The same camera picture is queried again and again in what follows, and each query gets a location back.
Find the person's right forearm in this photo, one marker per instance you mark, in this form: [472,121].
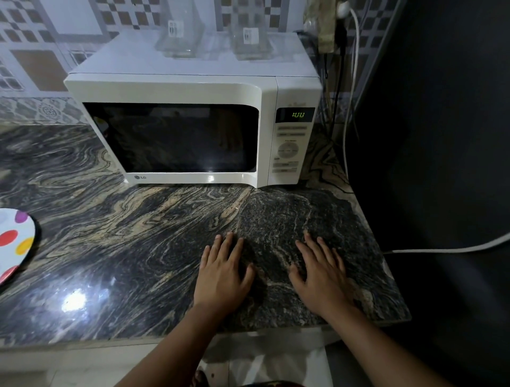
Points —
[382,351]

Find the person's left forearm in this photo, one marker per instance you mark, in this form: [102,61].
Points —
[171,351]

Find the clear plastic sandwich package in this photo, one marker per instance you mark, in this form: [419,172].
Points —
[179,40]
[251,48]

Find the polka dot plate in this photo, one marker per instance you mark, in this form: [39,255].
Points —
[12,255]

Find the person's left hand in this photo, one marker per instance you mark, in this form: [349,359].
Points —
[221,279]

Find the silver refrigerator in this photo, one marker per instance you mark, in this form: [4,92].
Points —
[438,159]

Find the person's right hand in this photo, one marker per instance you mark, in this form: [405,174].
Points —
[324,283]

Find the beige wall power strip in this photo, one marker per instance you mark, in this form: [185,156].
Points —
[326,32]

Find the kitchen base cabinet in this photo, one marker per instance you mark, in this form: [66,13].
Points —
[99,367]

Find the white microwave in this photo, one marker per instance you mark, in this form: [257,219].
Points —
[179,87]

